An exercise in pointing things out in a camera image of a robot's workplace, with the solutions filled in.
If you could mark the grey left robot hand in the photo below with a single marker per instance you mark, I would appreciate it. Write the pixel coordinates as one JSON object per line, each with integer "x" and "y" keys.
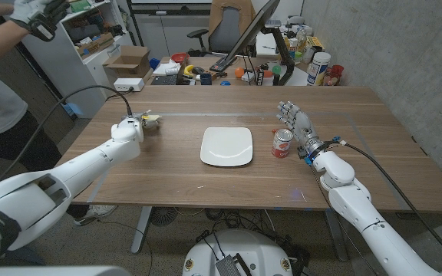
{"x": 150, "y": 123}

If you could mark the gloved person hand with tracker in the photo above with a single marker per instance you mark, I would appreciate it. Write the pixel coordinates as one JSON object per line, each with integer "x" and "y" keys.
{"x": 33, "y": 11}

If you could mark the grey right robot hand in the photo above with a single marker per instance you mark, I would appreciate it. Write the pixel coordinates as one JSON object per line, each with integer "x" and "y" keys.
{"x": 301, "y": 126}

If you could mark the yellow sponge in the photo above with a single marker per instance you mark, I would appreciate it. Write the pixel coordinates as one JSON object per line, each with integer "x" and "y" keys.
{"x": 154, "y": 117}

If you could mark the red and white tin can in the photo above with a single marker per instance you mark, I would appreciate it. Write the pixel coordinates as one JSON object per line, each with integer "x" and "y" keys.
{"x": 281, "y": 145}

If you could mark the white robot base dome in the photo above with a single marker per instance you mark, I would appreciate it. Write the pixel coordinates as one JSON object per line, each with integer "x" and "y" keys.
{"x": 251, "y": 249}

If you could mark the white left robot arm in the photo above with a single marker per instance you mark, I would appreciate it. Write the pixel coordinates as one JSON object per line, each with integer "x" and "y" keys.
{"x": 90, "y": 165}

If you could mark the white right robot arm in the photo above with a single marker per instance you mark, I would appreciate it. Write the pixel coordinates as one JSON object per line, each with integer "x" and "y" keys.
{"x": 336, "y": 168}

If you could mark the black drink can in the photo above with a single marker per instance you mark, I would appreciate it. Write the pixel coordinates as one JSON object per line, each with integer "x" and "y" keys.
{"x": 260, "y": 77}

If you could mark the white square plate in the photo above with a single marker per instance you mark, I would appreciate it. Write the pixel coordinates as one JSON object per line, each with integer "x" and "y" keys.
{"x": 226, "y": 147}

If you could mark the white power box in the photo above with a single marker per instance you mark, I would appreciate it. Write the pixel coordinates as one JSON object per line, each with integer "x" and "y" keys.
{"x": 129, "y": 84}

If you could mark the black laptop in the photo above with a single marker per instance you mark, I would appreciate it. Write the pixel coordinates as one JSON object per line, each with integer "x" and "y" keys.
{"x": 165, "y": 80}

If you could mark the white wipes canister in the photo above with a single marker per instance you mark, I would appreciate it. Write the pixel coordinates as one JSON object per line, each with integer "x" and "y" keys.
{"x": 318, "y": 69}

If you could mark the blue bin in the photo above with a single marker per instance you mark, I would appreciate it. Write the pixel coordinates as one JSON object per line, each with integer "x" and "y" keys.
{"x": 154, "y": 63}

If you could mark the green ball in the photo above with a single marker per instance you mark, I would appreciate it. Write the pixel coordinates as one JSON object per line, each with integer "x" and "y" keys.
{"x": 276, "y": 69}

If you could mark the yellow banana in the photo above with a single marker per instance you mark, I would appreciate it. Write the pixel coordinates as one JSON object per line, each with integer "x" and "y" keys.
{"x": 187, "y": 71}

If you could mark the open cardboard box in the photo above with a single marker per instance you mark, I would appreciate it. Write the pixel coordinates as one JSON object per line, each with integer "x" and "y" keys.
{"x": 130, "y": 61}

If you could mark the white shelf unit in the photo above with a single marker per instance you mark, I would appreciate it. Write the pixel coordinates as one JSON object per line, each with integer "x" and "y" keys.
{"x": 60, "y": 73}

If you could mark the printed brown cardboard box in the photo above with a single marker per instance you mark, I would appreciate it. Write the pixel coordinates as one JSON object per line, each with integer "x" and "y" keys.
{"x": 94, "y": 45}

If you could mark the dark blue mug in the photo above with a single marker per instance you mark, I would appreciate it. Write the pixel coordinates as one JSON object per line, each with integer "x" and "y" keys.
{"x": 206, "y": 79}

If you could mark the red bowl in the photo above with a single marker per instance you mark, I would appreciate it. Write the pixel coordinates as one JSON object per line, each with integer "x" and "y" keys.
{"x": 180, "y": 57}

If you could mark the blue floor object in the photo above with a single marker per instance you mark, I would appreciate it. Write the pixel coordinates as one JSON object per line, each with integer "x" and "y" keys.
{"x": 73, "y": 110}

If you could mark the orange ball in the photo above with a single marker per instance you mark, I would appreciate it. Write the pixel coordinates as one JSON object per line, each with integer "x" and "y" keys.
{"x": 239, "y": 73}

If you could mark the yellow box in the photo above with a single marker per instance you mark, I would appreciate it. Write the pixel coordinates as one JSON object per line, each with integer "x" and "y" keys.
{"x": 315, "y": 43}

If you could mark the blue disc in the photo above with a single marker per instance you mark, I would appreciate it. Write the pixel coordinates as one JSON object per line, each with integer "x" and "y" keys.
{"x": 225, "y": 83}

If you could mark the clear plastic bottle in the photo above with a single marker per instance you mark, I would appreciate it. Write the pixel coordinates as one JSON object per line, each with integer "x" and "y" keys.
{"x": 301, "y": 38}

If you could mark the white cabinet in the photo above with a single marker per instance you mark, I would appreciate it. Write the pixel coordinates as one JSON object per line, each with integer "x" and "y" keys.
{"x": 159, "y": 34}

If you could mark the black keyboard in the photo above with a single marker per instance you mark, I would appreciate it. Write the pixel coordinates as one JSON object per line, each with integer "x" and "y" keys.
{"x": 223, "y": 64}

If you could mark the black computer monitor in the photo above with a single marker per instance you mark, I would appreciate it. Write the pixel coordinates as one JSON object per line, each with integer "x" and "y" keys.
{"x": 251, "y": 34}

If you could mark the white sneaker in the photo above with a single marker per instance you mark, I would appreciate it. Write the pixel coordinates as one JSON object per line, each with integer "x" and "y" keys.
{"x": 96, "y": 214}

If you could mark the grey table leg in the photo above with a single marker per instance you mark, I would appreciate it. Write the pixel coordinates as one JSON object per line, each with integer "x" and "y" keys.
{"x": 141, "y": 230}
{"x": 336, "y": 234}

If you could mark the grey office chair tan cover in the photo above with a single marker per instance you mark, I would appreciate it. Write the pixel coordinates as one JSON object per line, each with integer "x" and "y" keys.
{"x": 228, "y": 27}

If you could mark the grey finned module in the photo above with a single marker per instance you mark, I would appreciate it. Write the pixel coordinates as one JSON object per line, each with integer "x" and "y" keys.
{"x": 228, "y": 266}

